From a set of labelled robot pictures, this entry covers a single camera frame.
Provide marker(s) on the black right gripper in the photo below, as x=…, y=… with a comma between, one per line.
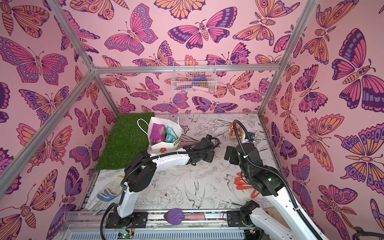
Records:
x=240, y=139

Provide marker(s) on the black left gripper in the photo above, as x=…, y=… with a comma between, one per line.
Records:
x=211, y=156

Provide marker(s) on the orange lemon candy bag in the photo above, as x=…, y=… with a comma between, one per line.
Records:
x=233, y=130

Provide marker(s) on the teal mint candy bag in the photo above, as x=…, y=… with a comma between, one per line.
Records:
x=170, y=136

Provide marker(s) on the purple blackcurrant candy bag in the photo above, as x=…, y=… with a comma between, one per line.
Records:
x=158, y=134

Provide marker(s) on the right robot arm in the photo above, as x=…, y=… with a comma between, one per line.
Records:
x=273, y=186

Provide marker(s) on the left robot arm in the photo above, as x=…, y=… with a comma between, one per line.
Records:
x=139, y=174

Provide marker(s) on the white floral paper bag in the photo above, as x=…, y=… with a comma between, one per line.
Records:
x=162, y=147

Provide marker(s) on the purple pink silicone spatula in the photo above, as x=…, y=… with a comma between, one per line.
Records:
x=176, y=216

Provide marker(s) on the green artificial grass mat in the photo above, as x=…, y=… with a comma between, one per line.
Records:
x=127, y=138

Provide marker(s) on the white blue work glove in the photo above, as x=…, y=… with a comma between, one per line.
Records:
x=107, y=194

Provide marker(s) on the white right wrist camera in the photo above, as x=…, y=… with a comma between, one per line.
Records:
x=250, y=137

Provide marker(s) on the clear wall basket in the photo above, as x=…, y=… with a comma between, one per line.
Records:
x=194, y=77

